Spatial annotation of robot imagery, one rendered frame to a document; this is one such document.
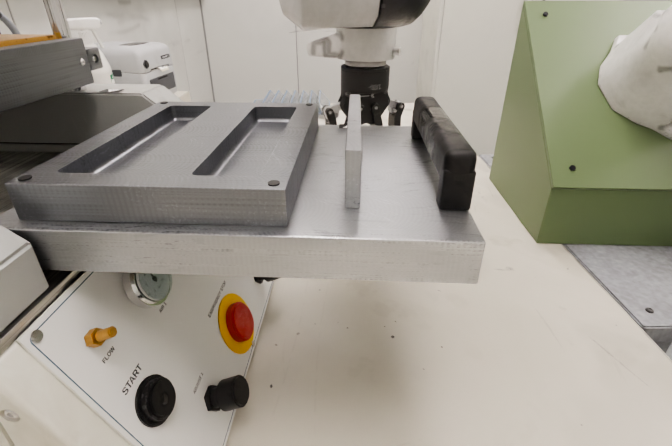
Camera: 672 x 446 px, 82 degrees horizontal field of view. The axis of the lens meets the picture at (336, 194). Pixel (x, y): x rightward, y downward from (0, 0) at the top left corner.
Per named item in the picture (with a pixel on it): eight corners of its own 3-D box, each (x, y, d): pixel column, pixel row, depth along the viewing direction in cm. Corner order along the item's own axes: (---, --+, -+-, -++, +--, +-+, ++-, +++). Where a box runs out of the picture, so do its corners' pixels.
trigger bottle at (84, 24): (96, 117, 108) (68, 18, 96) (85, 112, 112) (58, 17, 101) (128, 111, 114) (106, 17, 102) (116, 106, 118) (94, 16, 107)
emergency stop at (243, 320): (236, 352, 39) (214, 325, 38) (246, 323, 43) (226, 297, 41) (249, 348, 39) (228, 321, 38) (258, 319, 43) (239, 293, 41)
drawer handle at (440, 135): (438, 210, 25) (446, 151, 23) (410, 135, 38) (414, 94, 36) (470, 211, 25) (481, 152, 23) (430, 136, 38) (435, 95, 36)
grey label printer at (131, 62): (77, 105, 120) (59, 46, 112) (115, 91, 138) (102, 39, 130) (153, 106, 118) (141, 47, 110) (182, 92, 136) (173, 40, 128)
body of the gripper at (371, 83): (347, 68, 55) (346, 132, 59) (401, 66, 57) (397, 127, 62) (331, 61, 62) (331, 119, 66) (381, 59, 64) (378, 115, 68)
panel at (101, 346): (204, 512, 28) (14, 341, 21) (278, 263, 55) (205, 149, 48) (227, 507, 28) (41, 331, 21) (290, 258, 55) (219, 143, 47)
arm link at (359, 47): (407, 26, 54) (404, 67, 57) (373, 22, 65) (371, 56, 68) (321, 28, 51) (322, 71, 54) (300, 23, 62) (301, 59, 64)
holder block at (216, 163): (18, 220, 24) (2, 181, 22) (164, 124, 41) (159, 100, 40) (288, 227, 23) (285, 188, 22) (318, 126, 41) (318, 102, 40)
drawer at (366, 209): (1, 279, 25) (-55, 165, 21) (159, 154, 44) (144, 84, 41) (475, 295, 23) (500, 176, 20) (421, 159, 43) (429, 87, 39)
